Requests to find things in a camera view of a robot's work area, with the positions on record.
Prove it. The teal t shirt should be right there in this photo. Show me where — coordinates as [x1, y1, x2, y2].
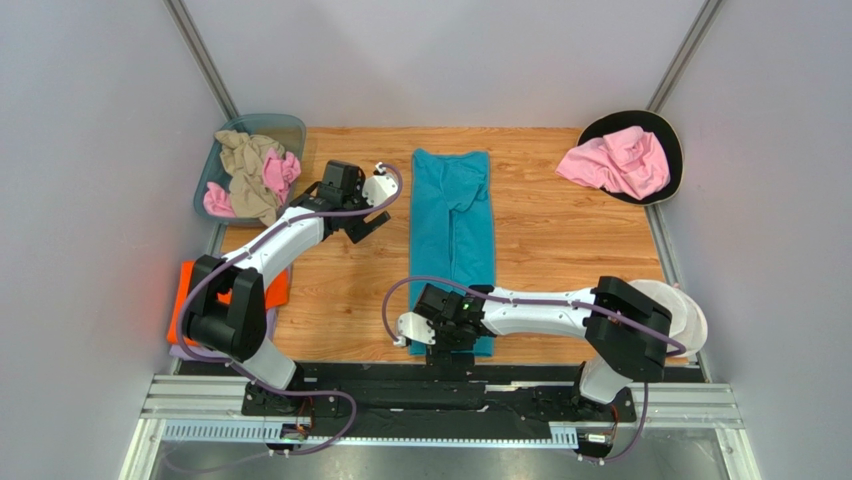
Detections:
[407, 148, 497, 357]

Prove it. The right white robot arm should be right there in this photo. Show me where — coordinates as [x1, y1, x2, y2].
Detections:
[394, 276, 684, 420]

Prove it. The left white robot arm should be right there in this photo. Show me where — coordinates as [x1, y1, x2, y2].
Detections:
[175, 160, 403, 398]

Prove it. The pink t shirt in bin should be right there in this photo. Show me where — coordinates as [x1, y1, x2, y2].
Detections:
[202, 150, 301, 219]

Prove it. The beige t shirt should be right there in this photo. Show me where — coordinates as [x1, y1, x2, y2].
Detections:
[214, 130, 286, 226]

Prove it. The folded orange t shirt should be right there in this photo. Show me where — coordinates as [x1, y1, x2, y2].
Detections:
[166, 260, 290, 346]

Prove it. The white mesh basket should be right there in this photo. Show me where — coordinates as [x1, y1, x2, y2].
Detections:
[629, 279, 708, 358]

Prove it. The pink t shirt on tray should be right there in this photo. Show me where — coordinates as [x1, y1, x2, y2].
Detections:
[555, 126, 672, 201]

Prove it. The black round tray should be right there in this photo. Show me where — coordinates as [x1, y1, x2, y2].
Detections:
[576, 110, 684, 207]

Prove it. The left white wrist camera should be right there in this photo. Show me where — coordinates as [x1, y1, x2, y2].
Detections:
[362, 163, 402, 208]

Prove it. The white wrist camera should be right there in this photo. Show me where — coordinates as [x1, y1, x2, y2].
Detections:
[362, 163, 402, 208]
[393, 312, 436, 347]

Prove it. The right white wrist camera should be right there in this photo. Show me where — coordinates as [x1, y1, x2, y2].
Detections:
[393, 312, 436, 347]

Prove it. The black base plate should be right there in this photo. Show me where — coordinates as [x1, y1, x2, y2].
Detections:
[241, 363, 638, 440]

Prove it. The left aluminium wall profile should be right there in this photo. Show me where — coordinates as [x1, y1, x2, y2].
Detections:
[163, 0, 239, 120]

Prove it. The aluminium wall profile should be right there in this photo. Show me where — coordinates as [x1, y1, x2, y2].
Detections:
[647, 0, 725, 113]
[163, 0, 239, 120]

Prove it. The aluminium frame rail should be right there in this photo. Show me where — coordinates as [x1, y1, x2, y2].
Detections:
[119, 375, 759, 479]

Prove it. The right aluminium wall profile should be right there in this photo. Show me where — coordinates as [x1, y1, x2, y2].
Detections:
[647, 0, 725, 113]

